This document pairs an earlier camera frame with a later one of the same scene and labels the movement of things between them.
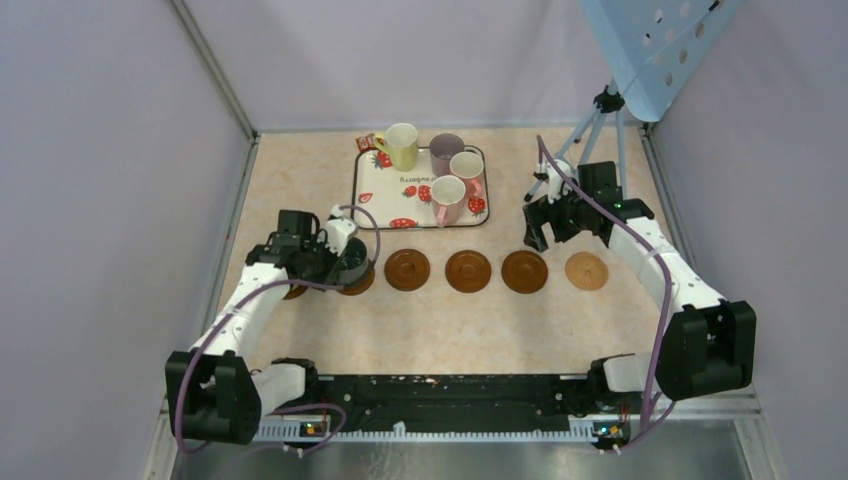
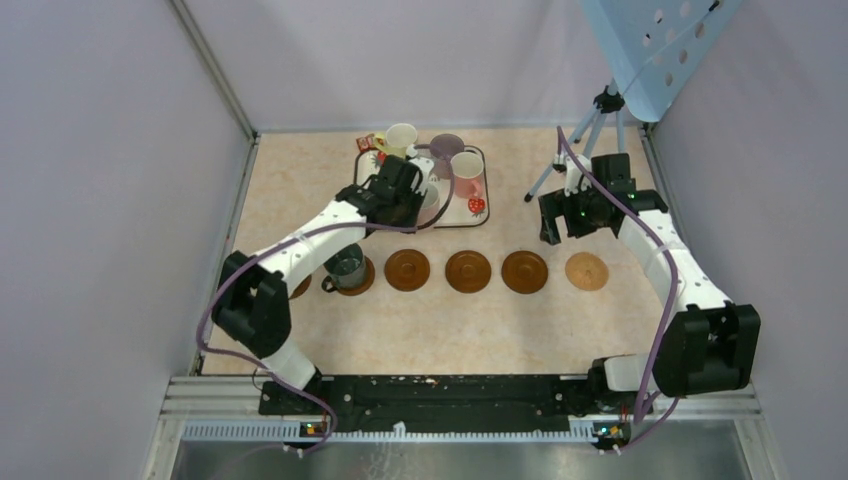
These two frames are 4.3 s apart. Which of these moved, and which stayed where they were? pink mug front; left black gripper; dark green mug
Moved: pink mug front; left black gripper
Stayed: dark green mug
